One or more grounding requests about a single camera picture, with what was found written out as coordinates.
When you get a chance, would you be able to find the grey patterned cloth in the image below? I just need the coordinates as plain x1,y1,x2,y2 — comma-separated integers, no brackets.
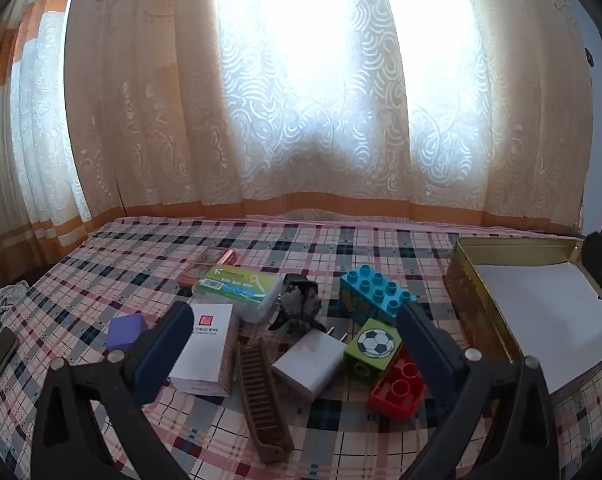
0,285,29,341

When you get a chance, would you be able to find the green soccer ball toy brick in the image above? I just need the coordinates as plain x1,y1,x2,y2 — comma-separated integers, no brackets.
343,317,403,378

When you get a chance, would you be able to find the red toy brick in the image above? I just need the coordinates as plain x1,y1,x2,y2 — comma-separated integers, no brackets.
367,345,428,422

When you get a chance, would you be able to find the black binder clip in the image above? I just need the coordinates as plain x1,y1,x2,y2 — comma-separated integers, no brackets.
268,273,327,336

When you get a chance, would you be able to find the white paper liner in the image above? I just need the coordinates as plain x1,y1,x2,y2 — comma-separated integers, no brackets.
474,262,602,393

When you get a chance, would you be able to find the rose gold framed box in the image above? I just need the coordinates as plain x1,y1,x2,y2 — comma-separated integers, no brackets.
177,247,239,288

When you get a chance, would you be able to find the cream lace curtain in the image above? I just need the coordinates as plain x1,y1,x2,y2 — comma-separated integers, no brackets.
0,0,594,291

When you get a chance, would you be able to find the green label floss pick box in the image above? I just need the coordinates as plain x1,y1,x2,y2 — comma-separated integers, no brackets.
191,265,284,323

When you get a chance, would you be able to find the purple block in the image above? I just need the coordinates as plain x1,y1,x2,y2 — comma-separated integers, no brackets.
104,312,148,352

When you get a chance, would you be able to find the gold tin box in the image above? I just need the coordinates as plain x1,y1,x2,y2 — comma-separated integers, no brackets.
443,236,602,396

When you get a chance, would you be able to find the white cardboard box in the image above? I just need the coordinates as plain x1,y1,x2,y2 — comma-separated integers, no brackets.
168,302,239,398

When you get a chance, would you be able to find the white charger plug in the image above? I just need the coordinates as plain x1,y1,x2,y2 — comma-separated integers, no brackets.
271,326,347,403

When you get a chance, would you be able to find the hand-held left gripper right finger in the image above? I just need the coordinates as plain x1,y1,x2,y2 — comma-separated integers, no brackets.
396,302,564,480

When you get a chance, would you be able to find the blue toy brick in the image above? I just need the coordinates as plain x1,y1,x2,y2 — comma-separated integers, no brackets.
339,265,418,328

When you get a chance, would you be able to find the brown comb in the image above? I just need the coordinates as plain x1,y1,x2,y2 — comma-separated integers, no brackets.
236,337,294,465

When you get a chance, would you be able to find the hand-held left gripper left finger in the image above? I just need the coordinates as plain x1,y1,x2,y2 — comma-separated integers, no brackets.
31,301,197,480

